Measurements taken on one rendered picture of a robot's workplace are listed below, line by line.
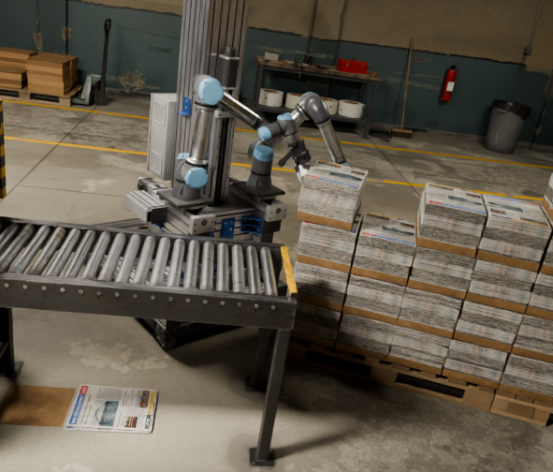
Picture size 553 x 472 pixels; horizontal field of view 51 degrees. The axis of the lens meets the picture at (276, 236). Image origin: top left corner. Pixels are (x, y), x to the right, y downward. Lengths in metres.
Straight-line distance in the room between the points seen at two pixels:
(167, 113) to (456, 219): 1.66
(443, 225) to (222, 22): 1.50
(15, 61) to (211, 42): 6.19
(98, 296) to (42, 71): 6.57
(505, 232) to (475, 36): 7.33
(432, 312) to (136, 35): 7.23
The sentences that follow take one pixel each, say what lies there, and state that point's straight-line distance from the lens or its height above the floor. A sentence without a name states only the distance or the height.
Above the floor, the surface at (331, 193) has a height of 1.01.
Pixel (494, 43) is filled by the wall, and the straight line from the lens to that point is 10.21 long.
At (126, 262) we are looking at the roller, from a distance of 2.41.
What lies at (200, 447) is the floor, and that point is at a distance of 2.74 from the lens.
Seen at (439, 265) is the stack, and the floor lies 0.76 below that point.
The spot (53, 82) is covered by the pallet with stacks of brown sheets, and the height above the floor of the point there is 0.29.
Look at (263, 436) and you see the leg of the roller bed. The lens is 2.62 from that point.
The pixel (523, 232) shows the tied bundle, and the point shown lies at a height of 1.01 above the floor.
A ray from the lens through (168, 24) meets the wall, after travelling 9.32.
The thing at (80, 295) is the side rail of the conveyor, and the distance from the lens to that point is 2.27.
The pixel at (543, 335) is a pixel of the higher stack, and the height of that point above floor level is 0.51.
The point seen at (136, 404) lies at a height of 0.01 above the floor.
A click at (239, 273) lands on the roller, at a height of 0.80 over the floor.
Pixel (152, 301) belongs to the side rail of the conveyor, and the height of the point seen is 0.76.
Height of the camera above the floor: 1.89
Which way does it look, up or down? 23 degrees down
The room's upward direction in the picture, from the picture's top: 9 degrees clockwise
